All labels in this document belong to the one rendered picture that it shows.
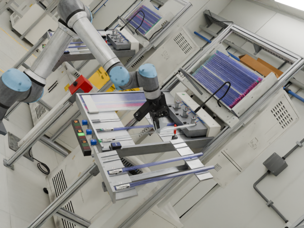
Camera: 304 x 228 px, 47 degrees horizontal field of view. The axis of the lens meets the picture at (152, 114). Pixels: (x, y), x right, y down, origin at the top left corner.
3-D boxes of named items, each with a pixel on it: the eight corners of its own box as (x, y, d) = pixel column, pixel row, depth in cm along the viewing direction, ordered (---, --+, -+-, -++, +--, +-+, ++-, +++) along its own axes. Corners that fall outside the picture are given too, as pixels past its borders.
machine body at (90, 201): (53, 256, 211) (126, 187, 207) (39, 182, 267) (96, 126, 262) (121, 282, 251) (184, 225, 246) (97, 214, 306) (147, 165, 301)
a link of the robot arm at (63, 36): (0, 91, 158) (68, -9, 155) (17, 94, 173) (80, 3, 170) (20, 106, 157) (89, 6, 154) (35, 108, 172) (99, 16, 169)
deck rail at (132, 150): (101, 159, 189) (102, 150, 186) (100, 157, 191) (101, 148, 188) (212, 146, 218) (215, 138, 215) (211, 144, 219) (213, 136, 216)
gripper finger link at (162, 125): (170, 132, 171) (166, 116, 167) (159, 137, 170) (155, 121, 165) (167, 129, 174) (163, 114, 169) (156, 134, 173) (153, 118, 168)
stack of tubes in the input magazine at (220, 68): (229, 107, 212) (262, 76, 210) (190, 74, 252) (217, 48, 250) (238, 118, 220) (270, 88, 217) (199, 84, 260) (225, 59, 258)
